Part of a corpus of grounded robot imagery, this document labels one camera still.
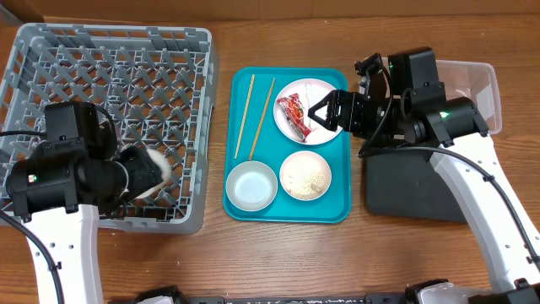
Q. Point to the teal serving tray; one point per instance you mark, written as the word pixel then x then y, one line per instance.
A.
pixel 273 147

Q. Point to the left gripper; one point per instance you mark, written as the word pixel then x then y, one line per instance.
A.
pixel 147 173

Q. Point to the white paper cup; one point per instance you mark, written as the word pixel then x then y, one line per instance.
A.
pixel 162 169

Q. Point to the large white plate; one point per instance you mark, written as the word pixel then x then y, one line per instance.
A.
pixel 310 91

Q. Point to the grey plastic dish rack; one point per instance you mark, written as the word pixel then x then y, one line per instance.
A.
pixel 159 86

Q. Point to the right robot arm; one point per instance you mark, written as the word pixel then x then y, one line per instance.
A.
pixel 469 166

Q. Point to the clear plastic bin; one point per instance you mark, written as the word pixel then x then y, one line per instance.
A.
pixel 452 97

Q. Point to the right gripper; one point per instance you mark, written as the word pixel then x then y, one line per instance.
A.
pixel 351 105

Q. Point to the wooden chopstick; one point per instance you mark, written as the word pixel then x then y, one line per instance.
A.
pixel 243 121
pixel 262 118

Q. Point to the red snack wrapper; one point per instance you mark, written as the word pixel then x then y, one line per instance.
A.
pixel 293 110

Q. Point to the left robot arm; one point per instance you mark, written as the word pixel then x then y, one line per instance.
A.
pixel 60 191

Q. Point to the black waste tray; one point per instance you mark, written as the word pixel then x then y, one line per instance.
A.
pixel 405 184

